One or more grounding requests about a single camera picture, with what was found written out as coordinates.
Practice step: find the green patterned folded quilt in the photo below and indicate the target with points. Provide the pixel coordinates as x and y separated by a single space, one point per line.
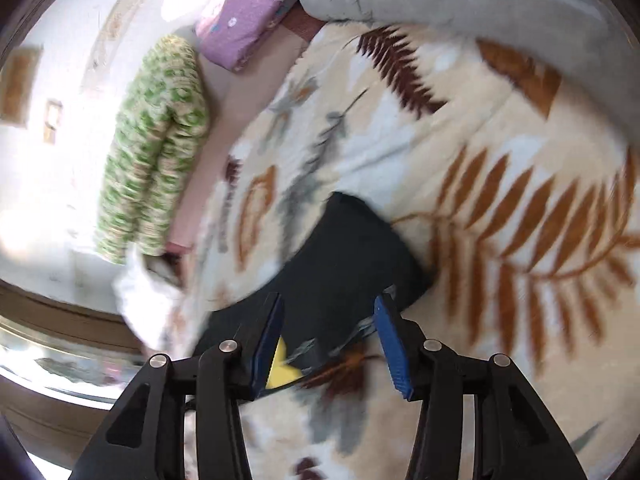
159 130

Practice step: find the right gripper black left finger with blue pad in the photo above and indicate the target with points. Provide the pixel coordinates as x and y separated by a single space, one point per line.
142 437

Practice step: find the pink bed mattress cover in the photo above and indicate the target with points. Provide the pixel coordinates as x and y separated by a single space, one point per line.
235 99

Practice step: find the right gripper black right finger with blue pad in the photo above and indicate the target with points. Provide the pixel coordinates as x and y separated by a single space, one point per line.
516 436

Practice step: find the brown wall picture frame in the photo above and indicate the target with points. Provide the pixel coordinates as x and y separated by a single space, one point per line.
17 80

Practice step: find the white patterned pillow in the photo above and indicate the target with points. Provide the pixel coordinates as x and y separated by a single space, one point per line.
147 293

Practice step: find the purple floral pillow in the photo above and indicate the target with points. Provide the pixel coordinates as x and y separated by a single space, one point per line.
240 27

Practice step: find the wooden framed glass window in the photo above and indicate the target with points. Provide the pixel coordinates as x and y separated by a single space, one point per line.
62 369

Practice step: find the black pants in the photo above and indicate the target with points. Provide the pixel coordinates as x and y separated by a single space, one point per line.
329 286

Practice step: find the leaf-patterned fleece blanket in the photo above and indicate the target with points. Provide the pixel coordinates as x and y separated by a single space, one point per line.
498 174

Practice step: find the grey quilted comforter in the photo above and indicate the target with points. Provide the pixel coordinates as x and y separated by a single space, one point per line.
593 42

